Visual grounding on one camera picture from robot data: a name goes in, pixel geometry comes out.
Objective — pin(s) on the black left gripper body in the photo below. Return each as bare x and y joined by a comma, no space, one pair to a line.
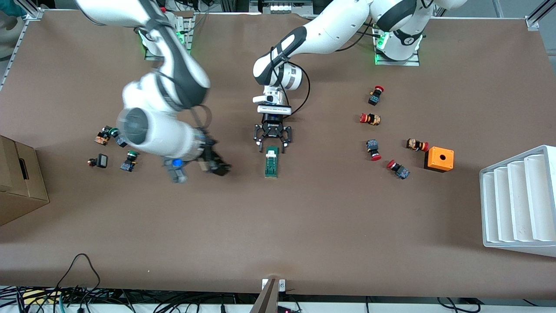
272,120

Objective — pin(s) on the green load switch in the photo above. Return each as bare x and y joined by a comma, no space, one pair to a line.
271,167

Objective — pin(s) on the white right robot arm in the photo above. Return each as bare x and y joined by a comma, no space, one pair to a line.
152,130

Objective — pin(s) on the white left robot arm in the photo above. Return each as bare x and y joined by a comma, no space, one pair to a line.
334,26

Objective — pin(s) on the green push button blue block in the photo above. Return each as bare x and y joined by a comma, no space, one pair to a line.
127,166
114,131

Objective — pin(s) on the red mushroom button blue block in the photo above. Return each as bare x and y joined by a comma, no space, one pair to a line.
374,99
372,145
402,171

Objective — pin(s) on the red mushroom button orange block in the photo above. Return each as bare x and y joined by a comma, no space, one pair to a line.
372,119
415,144

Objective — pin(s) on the green button orange base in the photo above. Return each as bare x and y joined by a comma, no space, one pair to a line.
102,139

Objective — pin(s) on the black square pilot lamp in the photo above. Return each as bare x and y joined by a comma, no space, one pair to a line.
102,161

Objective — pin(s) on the grey box with white sockets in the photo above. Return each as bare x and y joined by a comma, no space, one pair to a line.
280,8

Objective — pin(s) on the brown cardboard box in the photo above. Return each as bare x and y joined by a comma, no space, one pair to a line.
26,191

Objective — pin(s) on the white slotted rack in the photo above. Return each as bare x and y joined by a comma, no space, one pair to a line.
517,204

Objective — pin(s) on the metal camera stand bracket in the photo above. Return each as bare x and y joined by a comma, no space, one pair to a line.
267,300

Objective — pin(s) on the orange button enclosure box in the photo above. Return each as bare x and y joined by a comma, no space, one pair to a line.
434,163

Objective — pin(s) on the aluminium frame profile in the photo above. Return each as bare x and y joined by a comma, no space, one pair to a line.
17,43
538,17

